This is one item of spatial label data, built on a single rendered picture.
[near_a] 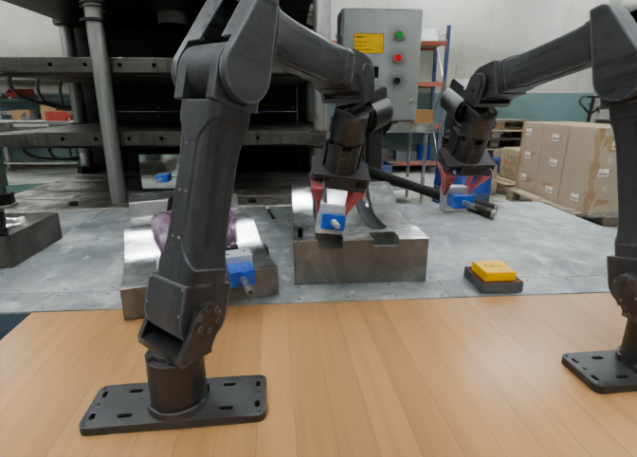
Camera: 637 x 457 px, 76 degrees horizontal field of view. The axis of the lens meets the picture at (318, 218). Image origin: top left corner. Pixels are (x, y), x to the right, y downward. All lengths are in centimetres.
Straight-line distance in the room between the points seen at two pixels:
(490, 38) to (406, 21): 643
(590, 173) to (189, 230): 425
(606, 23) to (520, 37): 763
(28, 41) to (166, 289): 844
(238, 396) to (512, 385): 34
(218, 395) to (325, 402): 13
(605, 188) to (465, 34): 420
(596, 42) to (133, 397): 72
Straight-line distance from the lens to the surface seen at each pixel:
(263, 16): 47
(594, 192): 456
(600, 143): 448
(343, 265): 79
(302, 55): 55
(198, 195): 44
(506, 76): 78
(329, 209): 76
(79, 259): 107
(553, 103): 855
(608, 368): 68
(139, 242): 87
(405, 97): 165
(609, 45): 65
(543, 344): 71
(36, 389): 65
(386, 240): 84
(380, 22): 165
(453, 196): 91
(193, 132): 45
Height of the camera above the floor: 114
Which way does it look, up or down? 16 degrees down
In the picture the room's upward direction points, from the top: straight up
